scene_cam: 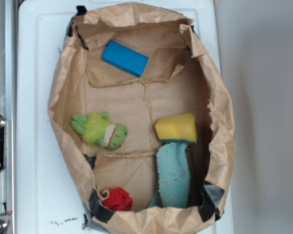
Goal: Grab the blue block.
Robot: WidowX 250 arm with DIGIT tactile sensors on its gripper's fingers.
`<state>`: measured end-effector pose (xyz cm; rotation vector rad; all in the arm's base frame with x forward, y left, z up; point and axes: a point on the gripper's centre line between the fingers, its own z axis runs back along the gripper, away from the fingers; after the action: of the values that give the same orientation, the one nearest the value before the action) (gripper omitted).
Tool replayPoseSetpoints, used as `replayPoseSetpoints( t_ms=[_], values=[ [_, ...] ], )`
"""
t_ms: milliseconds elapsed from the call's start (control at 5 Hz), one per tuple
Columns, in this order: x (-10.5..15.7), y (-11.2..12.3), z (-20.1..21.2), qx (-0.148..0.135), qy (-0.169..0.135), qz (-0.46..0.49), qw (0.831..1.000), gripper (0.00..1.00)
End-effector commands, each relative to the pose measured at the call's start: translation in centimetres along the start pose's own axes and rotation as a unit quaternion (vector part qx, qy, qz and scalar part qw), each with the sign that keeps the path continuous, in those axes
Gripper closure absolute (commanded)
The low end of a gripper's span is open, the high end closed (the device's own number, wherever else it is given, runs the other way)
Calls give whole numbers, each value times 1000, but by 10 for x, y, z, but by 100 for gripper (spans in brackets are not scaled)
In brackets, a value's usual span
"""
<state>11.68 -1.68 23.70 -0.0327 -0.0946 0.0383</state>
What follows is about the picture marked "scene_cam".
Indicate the teal terry cloth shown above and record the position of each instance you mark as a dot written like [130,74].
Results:
[173,175]

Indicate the brown paper bag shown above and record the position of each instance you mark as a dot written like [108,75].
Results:
[180,77]

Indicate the yellow green sponge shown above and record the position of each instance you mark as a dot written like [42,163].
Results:
[179,128]

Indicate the white plastic tray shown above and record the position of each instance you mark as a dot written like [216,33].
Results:
[47,201]

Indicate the green frog plush toy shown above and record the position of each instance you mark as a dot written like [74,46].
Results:
[97,129]

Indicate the red crumpled cloth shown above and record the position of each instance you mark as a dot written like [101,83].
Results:
[116,199]

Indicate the blue rectangular block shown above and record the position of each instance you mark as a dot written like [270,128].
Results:
[125,58]

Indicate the aluminium frame rail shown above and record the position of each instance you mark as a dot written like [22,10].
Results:
[8,71]

